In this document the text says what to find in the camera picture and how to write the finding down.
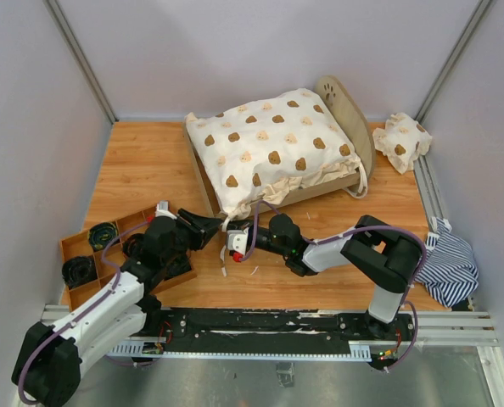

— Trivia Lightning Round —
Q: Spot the aluminium frame post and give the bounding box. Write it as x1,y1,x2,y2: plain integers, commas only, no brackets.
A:
43,0,119,125
414,0,496,123

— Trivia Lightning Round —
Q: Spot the left aluminium frame post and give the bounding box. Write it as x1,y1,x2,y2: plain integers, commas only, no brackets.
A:
43,0,119,125

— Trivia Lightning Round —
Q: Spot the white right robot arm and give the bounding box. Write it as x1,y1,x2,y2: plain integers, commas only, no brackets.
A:
226,214,427,339

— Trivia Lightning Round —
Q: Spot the large bear print cushion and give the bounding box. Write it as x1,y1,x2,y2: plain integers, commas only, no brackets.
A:
183,86,370,279

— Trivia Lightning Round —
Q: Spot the right aluminium frame post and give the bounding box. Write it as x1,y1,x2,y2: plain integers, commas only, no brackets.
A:
414,0,496,123

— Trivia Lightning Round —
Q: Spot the coiled black cable in tray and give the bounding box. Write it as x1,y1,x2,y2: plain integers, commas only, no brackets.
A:
87,222,120,251

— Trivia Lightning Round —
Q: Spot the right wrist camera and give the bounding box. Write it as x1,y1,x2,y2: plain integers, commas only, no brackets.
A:
227,229,249,262

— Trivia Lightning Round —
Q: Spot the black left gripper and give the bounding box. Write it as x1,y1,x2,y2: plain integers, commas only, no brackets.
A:
162,208,222,265

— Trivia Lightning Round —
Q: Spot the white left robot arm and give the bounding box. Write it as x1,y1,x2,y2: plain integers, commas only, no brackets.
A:
11,209,223,406

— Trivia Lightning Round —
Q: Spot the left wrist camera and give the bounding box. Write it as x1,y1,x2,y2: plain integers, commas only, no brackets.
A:
146,200,176,223

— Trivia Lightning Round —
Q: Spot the wooden pet bed frame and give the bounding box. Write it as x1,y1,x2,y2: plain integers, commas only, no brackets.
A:
183,75,375,220

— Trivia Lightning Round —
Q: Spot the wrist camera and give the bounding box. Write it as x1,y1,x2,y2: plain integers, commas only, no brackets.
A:
227,229,249,262
146,200,176,223

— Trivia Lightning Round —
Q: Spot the wooden divided tray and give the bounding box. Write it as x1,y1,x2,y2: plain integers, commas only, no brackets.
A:
59,203,199,319

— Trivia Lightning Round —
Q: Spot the aluminium side rail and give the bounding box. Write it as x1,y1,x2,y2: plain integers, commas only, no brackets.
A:
414,156,447,219

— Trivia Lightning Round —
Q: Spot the small bear print pillow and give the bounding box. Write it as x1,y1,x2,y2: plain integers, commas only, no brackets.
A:
372,113,432,174

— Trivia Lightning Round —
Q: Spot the white slotted cable duct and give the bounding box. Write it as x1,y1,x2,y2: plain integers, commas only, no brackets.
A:
107,340,372,362

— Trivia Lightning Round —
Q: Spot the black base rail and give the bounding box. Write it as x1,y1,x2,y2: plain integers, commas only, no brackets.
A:
128,308,414,352

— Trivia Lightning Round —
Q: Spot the blue striped cloth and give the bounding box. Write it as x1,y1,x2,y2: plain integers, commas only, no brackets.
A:
415,217,479,308

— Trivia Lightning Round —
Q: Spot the black item in tray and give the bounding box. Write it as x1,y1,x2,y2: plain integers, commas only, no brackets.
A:
165,254,192,280

